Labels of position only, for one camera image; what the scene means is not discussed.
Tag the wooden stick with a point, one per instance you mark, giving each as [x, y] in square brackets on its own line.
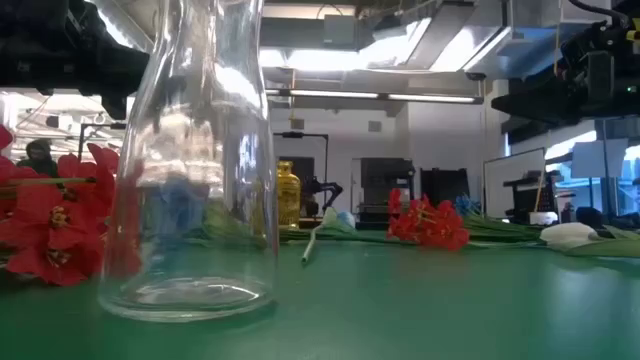
[540, 192]

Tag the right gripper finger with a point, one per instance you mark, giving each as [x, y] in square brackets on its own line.
[540, 107]

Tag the black background box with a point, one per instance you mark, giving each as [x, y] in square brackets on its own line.
[445, 185]

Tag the black camera stand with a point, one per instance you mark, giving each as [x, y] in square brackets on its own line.
[81, 142]

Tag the red artificial flower bunch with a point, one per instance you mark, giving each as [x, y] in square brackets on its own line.
[430, 225]
[45, 235]

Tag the small black background robot arm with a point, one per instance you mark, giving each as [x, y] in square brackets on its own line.
[325, 190]

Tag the gold glass vase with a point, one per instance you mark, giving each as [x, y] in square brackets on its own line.
[288, 200]

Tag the grey ceiling box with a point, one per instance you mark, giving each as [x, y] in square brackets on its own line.
[340, 29]

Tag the white pale-blue artificial tulip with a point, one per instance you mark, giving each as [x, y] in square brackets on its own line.
[330, 217]

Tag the black metal frame stand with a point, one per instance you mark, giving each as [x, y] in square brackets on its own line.
[326, 150]

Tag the black background machine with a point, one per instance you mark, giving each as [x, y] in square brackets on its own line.
[385, 182]

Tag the person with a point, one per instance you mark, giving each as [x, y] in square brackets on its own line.
[39, 160]

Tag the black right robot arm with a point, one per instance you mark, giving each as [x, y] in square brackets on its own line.
[630, 10]

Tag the black desk equipment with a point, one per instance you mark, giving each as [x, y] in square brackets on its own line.
[525, 197]

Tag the grey wall vent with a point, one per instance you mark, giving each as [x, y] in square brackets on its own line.
[374, 126]
[297, 124]

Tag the clear glass vase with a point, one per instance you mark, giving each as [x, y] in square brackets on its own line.
[190, 300]

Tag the whiteboard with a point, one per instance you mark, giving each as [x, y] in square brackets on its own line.
[515, 182]

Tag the white panel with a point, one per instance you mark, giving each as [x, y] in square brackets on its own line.
[597, 157]

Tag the long ceiling light fixture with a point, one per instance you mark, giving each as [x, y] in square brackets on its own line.
[430, 98]
[332, 94]

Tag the silver ceiling duct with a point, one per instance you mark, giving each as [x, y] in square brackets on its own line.
[450, 45]

